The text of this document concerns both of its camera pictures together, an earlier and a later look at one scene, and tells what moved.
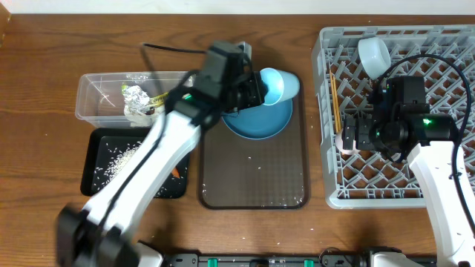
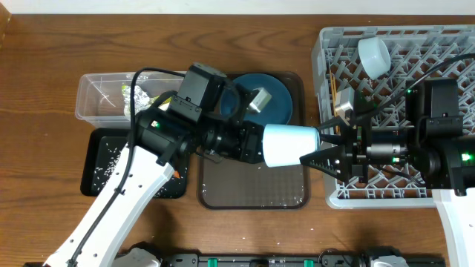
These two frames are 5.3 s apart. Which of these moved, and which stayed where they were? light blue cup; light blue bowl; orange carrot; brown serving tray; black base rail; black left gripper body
Moved: light blue cup; black left gripper body
Stayed: light blue bowl; orange carrot; brown serving tray; black base rail
